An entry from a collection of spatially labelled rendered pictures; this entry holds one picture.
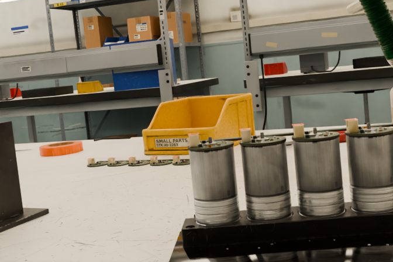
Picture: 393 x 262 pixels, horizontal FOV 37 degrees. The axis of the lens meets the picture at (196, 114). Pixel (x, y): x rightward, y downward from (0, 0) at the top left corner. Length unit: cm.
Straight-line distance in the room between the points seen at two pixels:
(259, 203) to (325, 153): 4
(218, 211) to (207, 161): 3
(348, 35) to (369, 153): 234
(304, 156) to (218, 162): 4
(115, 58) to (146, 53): 17
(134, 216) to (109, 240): 6
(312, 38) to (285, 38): 12
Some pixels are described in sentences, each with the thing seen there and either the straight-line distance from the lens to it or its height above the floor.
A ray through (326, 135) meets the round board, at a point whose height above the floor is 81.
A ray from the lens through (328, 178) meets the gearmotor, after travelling 31.
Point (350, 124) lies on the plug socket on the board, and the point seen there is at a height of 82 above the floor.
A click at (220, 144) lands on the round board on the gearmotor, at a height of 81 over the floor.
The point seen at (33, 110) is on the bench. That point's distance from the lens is 335.
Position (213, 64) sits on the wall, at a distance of 502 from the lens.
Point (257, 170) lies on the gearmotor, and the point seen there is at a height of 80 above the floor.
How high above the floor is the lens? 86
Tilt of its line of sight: 5 degrees down
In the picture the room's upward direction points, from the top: 6 degrees counter-clockwise
